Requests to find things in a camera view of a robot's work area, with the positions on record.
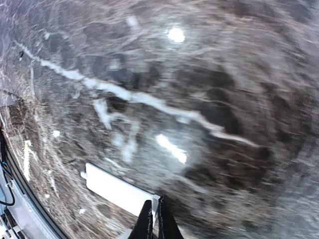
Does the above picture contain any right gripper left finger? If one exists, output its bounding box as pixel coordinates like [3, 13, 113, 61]
[131, 200, 153, 239]

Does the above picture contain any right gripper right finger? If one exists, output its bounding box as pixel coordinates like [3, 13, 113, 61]
[157, 196, 184, 239]

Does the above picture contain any white battery cover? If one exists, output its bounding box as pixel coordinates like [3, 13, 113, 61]
[80, 163, 160, 220]

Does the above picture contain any black front rail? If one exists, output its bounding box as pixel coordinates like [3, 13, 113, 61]
[0, 133, 68, 239]

